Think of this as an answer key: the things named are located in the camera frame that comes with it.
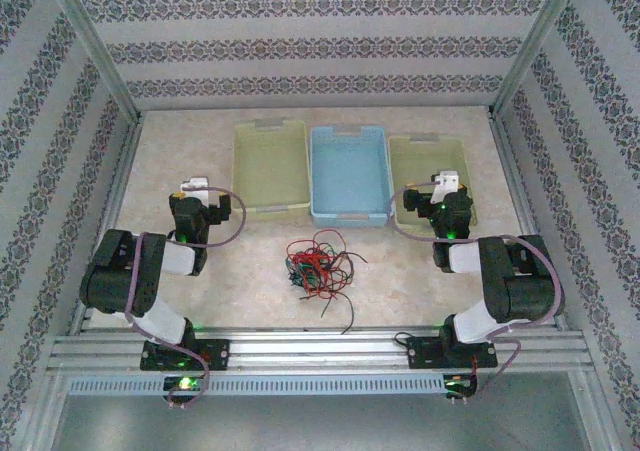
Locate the thin red cable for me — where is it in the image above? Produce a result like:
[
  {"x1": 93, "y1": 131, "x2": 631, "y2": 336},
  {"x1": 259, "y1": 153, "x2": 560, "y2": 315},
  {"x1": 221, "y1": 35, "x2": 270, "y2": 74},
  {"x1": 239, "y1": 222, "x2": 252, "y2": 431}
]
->
[
  {"x1": 285, "y1": 240, "x2": 354, "y2": 303},
  {"x1": 287, "y1": 250, "x2": 351, "y2": 303}
]

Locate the green and black cable bundle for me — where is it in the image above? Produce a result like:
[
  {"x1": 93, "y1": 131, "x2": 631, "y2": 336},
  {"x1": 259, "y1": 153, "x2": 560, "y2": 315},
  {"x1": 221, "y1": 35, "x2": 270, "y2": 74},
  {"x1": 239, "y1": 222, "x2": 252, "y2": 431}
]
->
[{"x1": 288, "y1": 263, "x2": 331, "y2": 292}]

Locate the yellow plastic bin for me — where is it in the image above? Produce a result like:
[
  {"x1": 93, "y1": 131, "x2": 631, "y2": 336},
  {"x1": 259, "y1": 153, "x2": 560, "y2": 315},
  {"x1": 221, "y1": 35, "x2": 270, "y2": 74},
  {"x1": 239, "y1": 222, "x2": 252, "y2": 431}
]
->
[
  {"x1": 230, "y1": 118, "x2": 310, "y2": 222},
  {"x1": 387, "y1": 133, "x2": 479, "y2": 227}
]

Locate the blue plastic bin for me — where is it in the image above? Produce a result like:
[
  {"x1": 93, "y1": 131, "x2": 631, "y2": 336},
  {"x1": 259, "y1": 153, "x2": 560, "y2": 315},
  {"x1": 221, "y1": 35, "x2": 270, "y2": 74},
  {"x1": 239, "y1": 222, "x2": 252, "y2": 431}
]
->
[{"x1": 308, "y1": 124, "x2": 394, "y2": 228}]

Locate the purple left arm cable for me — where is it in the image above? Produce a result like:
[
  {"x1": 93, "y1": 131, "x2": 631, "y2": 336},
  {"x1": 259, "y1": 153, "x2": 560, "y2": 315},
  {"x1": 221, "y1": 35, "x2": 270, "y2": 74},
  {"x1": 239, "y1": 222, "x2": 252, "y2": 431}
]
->
[{"x1": 124, "y1": 184, "x2": 247, "y2": 410}]

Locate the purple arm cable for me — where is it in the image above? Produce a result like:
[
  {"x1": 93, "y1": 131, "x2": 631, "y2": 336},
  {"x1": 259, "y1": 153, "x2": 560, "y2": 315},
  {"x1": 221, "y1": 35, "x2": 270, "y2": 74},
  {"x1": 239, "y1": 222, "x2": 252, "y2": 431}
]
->
[
  {"x1": 124, "y1": 184, "x2": 247, "y2": 410},
  {"x1": 388, "y1": 180, "x2": 565, "y2": 375}
]

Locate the aluminium table edge rail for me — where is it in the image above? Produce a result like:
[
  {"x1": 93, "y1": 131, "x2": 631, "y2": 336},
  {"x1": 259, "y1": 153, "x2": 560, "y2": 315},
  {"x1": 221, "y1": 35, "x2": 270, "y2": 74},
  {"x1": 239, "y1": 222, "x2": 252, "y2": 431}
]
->
[
  {"x1": 487, "y1": 104, "x2": 571, "y2": 332},
  {"x1": 69, "y1": 110, "x2": 146, "y2": 333}
]

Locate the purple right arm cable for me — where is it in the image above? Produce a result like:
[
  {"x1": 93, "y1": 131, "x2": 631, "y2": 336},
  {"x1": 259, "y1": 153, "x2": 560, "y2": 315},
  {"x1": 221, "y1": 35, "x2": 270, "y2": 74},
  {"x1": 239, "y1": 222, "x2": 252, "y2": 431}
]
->
[{"x1": 388, "y1": 180, "x2": 565, "y2": 375}]

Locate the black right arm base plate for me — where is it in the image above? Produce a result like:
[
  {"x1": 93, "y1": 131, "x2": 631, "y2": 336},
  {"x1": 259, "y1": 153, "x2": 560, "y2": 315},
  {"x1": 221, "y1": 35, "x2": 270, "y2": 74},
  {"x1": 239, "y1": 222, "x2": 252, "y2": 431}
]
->
[{"x1": 407, "y1": 334, "x2": 500, "y2": 371}]

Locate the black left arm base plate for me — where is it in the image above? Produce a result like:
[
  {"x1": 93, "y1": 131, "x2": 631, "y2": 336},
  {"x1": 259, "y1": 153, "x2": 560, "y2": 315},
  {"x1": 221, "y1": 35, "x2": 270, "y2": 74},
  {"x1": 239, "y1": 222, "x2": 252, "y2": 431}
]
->
[{"x1": 139, "y1": 338, "x2": 232, "y2": 372}]

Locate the aluminium frame post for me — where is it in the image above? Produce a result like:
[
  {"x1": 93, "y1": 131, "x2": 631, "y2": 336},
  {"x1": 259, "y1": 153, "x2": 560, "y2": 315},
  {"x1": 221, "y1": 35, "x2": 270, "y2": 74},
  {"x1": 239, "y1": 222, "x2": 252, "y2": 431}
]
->
[
  {"x1": 492, "y1": 0, "x2": 584, "y2": 115},
  {"x1": 42, "y1": 0, "x2": 142, "y2": 122}
]

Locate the aluminium mounting rail beam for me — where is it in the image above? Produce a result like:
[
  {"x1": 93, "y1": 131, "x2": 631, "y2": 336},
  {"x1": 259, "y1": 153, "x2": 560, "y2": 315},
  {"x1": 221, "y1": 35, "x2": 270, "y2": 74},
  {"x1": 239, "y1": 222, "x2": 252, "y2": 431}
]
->
[{"x1": 47, "y1": 326, "x2": 596, "y2": 373}]

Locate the grey slotted cable duct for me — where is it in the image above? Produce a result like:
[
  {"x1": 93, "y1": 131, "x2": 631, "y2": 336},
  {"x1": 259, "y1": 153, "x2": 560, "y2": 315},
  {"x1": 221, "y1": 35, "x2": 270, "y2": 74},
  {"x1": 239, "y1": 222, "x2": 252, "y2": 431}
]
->
[{"x1": 64, "y1": 374, "x2": 451, "y2": 398}]

